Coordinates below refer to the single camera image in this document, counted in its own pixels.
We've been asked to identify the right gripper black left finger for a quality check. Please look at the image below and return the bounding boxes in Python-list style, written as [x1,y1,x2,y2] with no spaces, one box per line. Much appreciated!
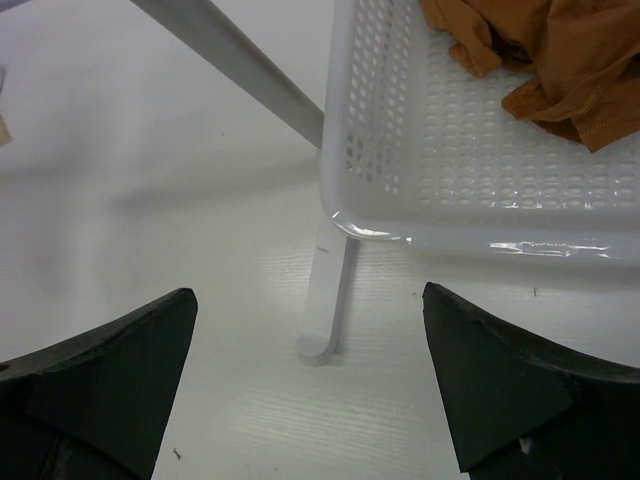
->
[1,288,198,479]

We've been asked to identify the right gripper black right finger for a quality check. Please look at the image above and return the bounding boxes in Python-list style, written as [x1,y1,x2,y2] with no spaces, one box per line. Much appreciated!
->
[423,283,639,479]

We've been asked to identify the brown orange underwear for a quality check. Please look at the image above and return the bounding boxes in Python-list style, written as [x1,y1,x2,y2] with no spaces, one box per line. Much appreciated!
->
[420,1,639,152]

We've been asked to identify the white plastic basket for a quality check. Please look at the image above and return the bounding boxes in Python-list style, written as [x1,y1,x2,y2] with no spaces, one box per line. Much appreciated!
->
[320,1,639,265]

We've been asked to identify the white clothes rack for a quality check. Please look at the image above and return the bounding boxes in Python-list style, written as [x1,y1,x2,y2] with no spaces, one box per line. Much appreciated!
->
[133,0,356,366]

